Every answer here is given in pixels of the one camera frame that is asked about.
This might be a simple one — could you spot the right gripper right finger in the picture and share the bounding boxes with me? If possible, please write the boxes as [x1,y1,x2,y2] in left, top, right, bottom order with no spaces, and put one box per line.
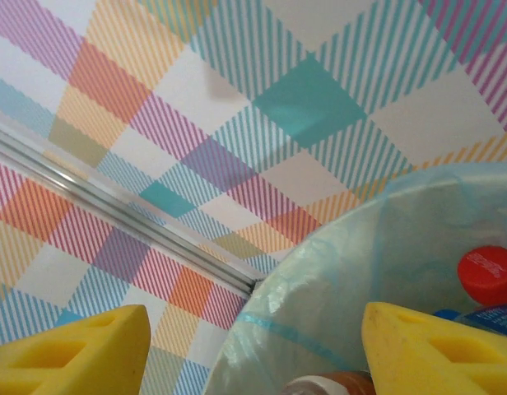
[362,302,507,395]

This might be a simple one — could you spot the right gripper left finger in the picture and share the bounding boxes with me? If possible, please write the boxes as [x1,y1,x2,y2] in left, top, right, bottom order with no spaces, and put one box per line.
[0,304,152,395]

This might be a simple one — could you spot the brown tea plastic bottle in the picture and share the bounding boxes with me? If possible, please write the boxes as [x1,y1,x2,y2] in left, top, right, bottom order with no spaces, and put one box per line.
[284,369,374,395]

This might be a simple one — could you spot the clear bottle red label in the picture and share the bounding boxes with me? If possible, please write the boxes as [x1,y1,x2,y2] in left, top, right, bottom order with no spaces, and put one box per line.
[457,245,507,306]

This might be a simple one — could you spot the white bin with blue liner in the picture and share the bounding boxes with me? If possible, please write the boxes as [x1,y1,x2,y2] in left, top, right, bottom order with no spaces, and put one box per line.
[203,162,507,395]

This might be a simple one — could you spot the blue label plastic bottle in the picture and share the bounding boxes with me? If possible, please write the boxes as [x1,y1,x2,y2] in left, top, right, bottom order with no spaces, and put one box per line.
[433,303,507,341]

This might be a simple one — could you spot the aluminium frame post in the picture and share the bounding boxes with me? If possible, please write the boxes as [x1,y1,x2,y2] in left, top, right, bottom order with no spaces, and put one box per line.
[0,123,258,297]

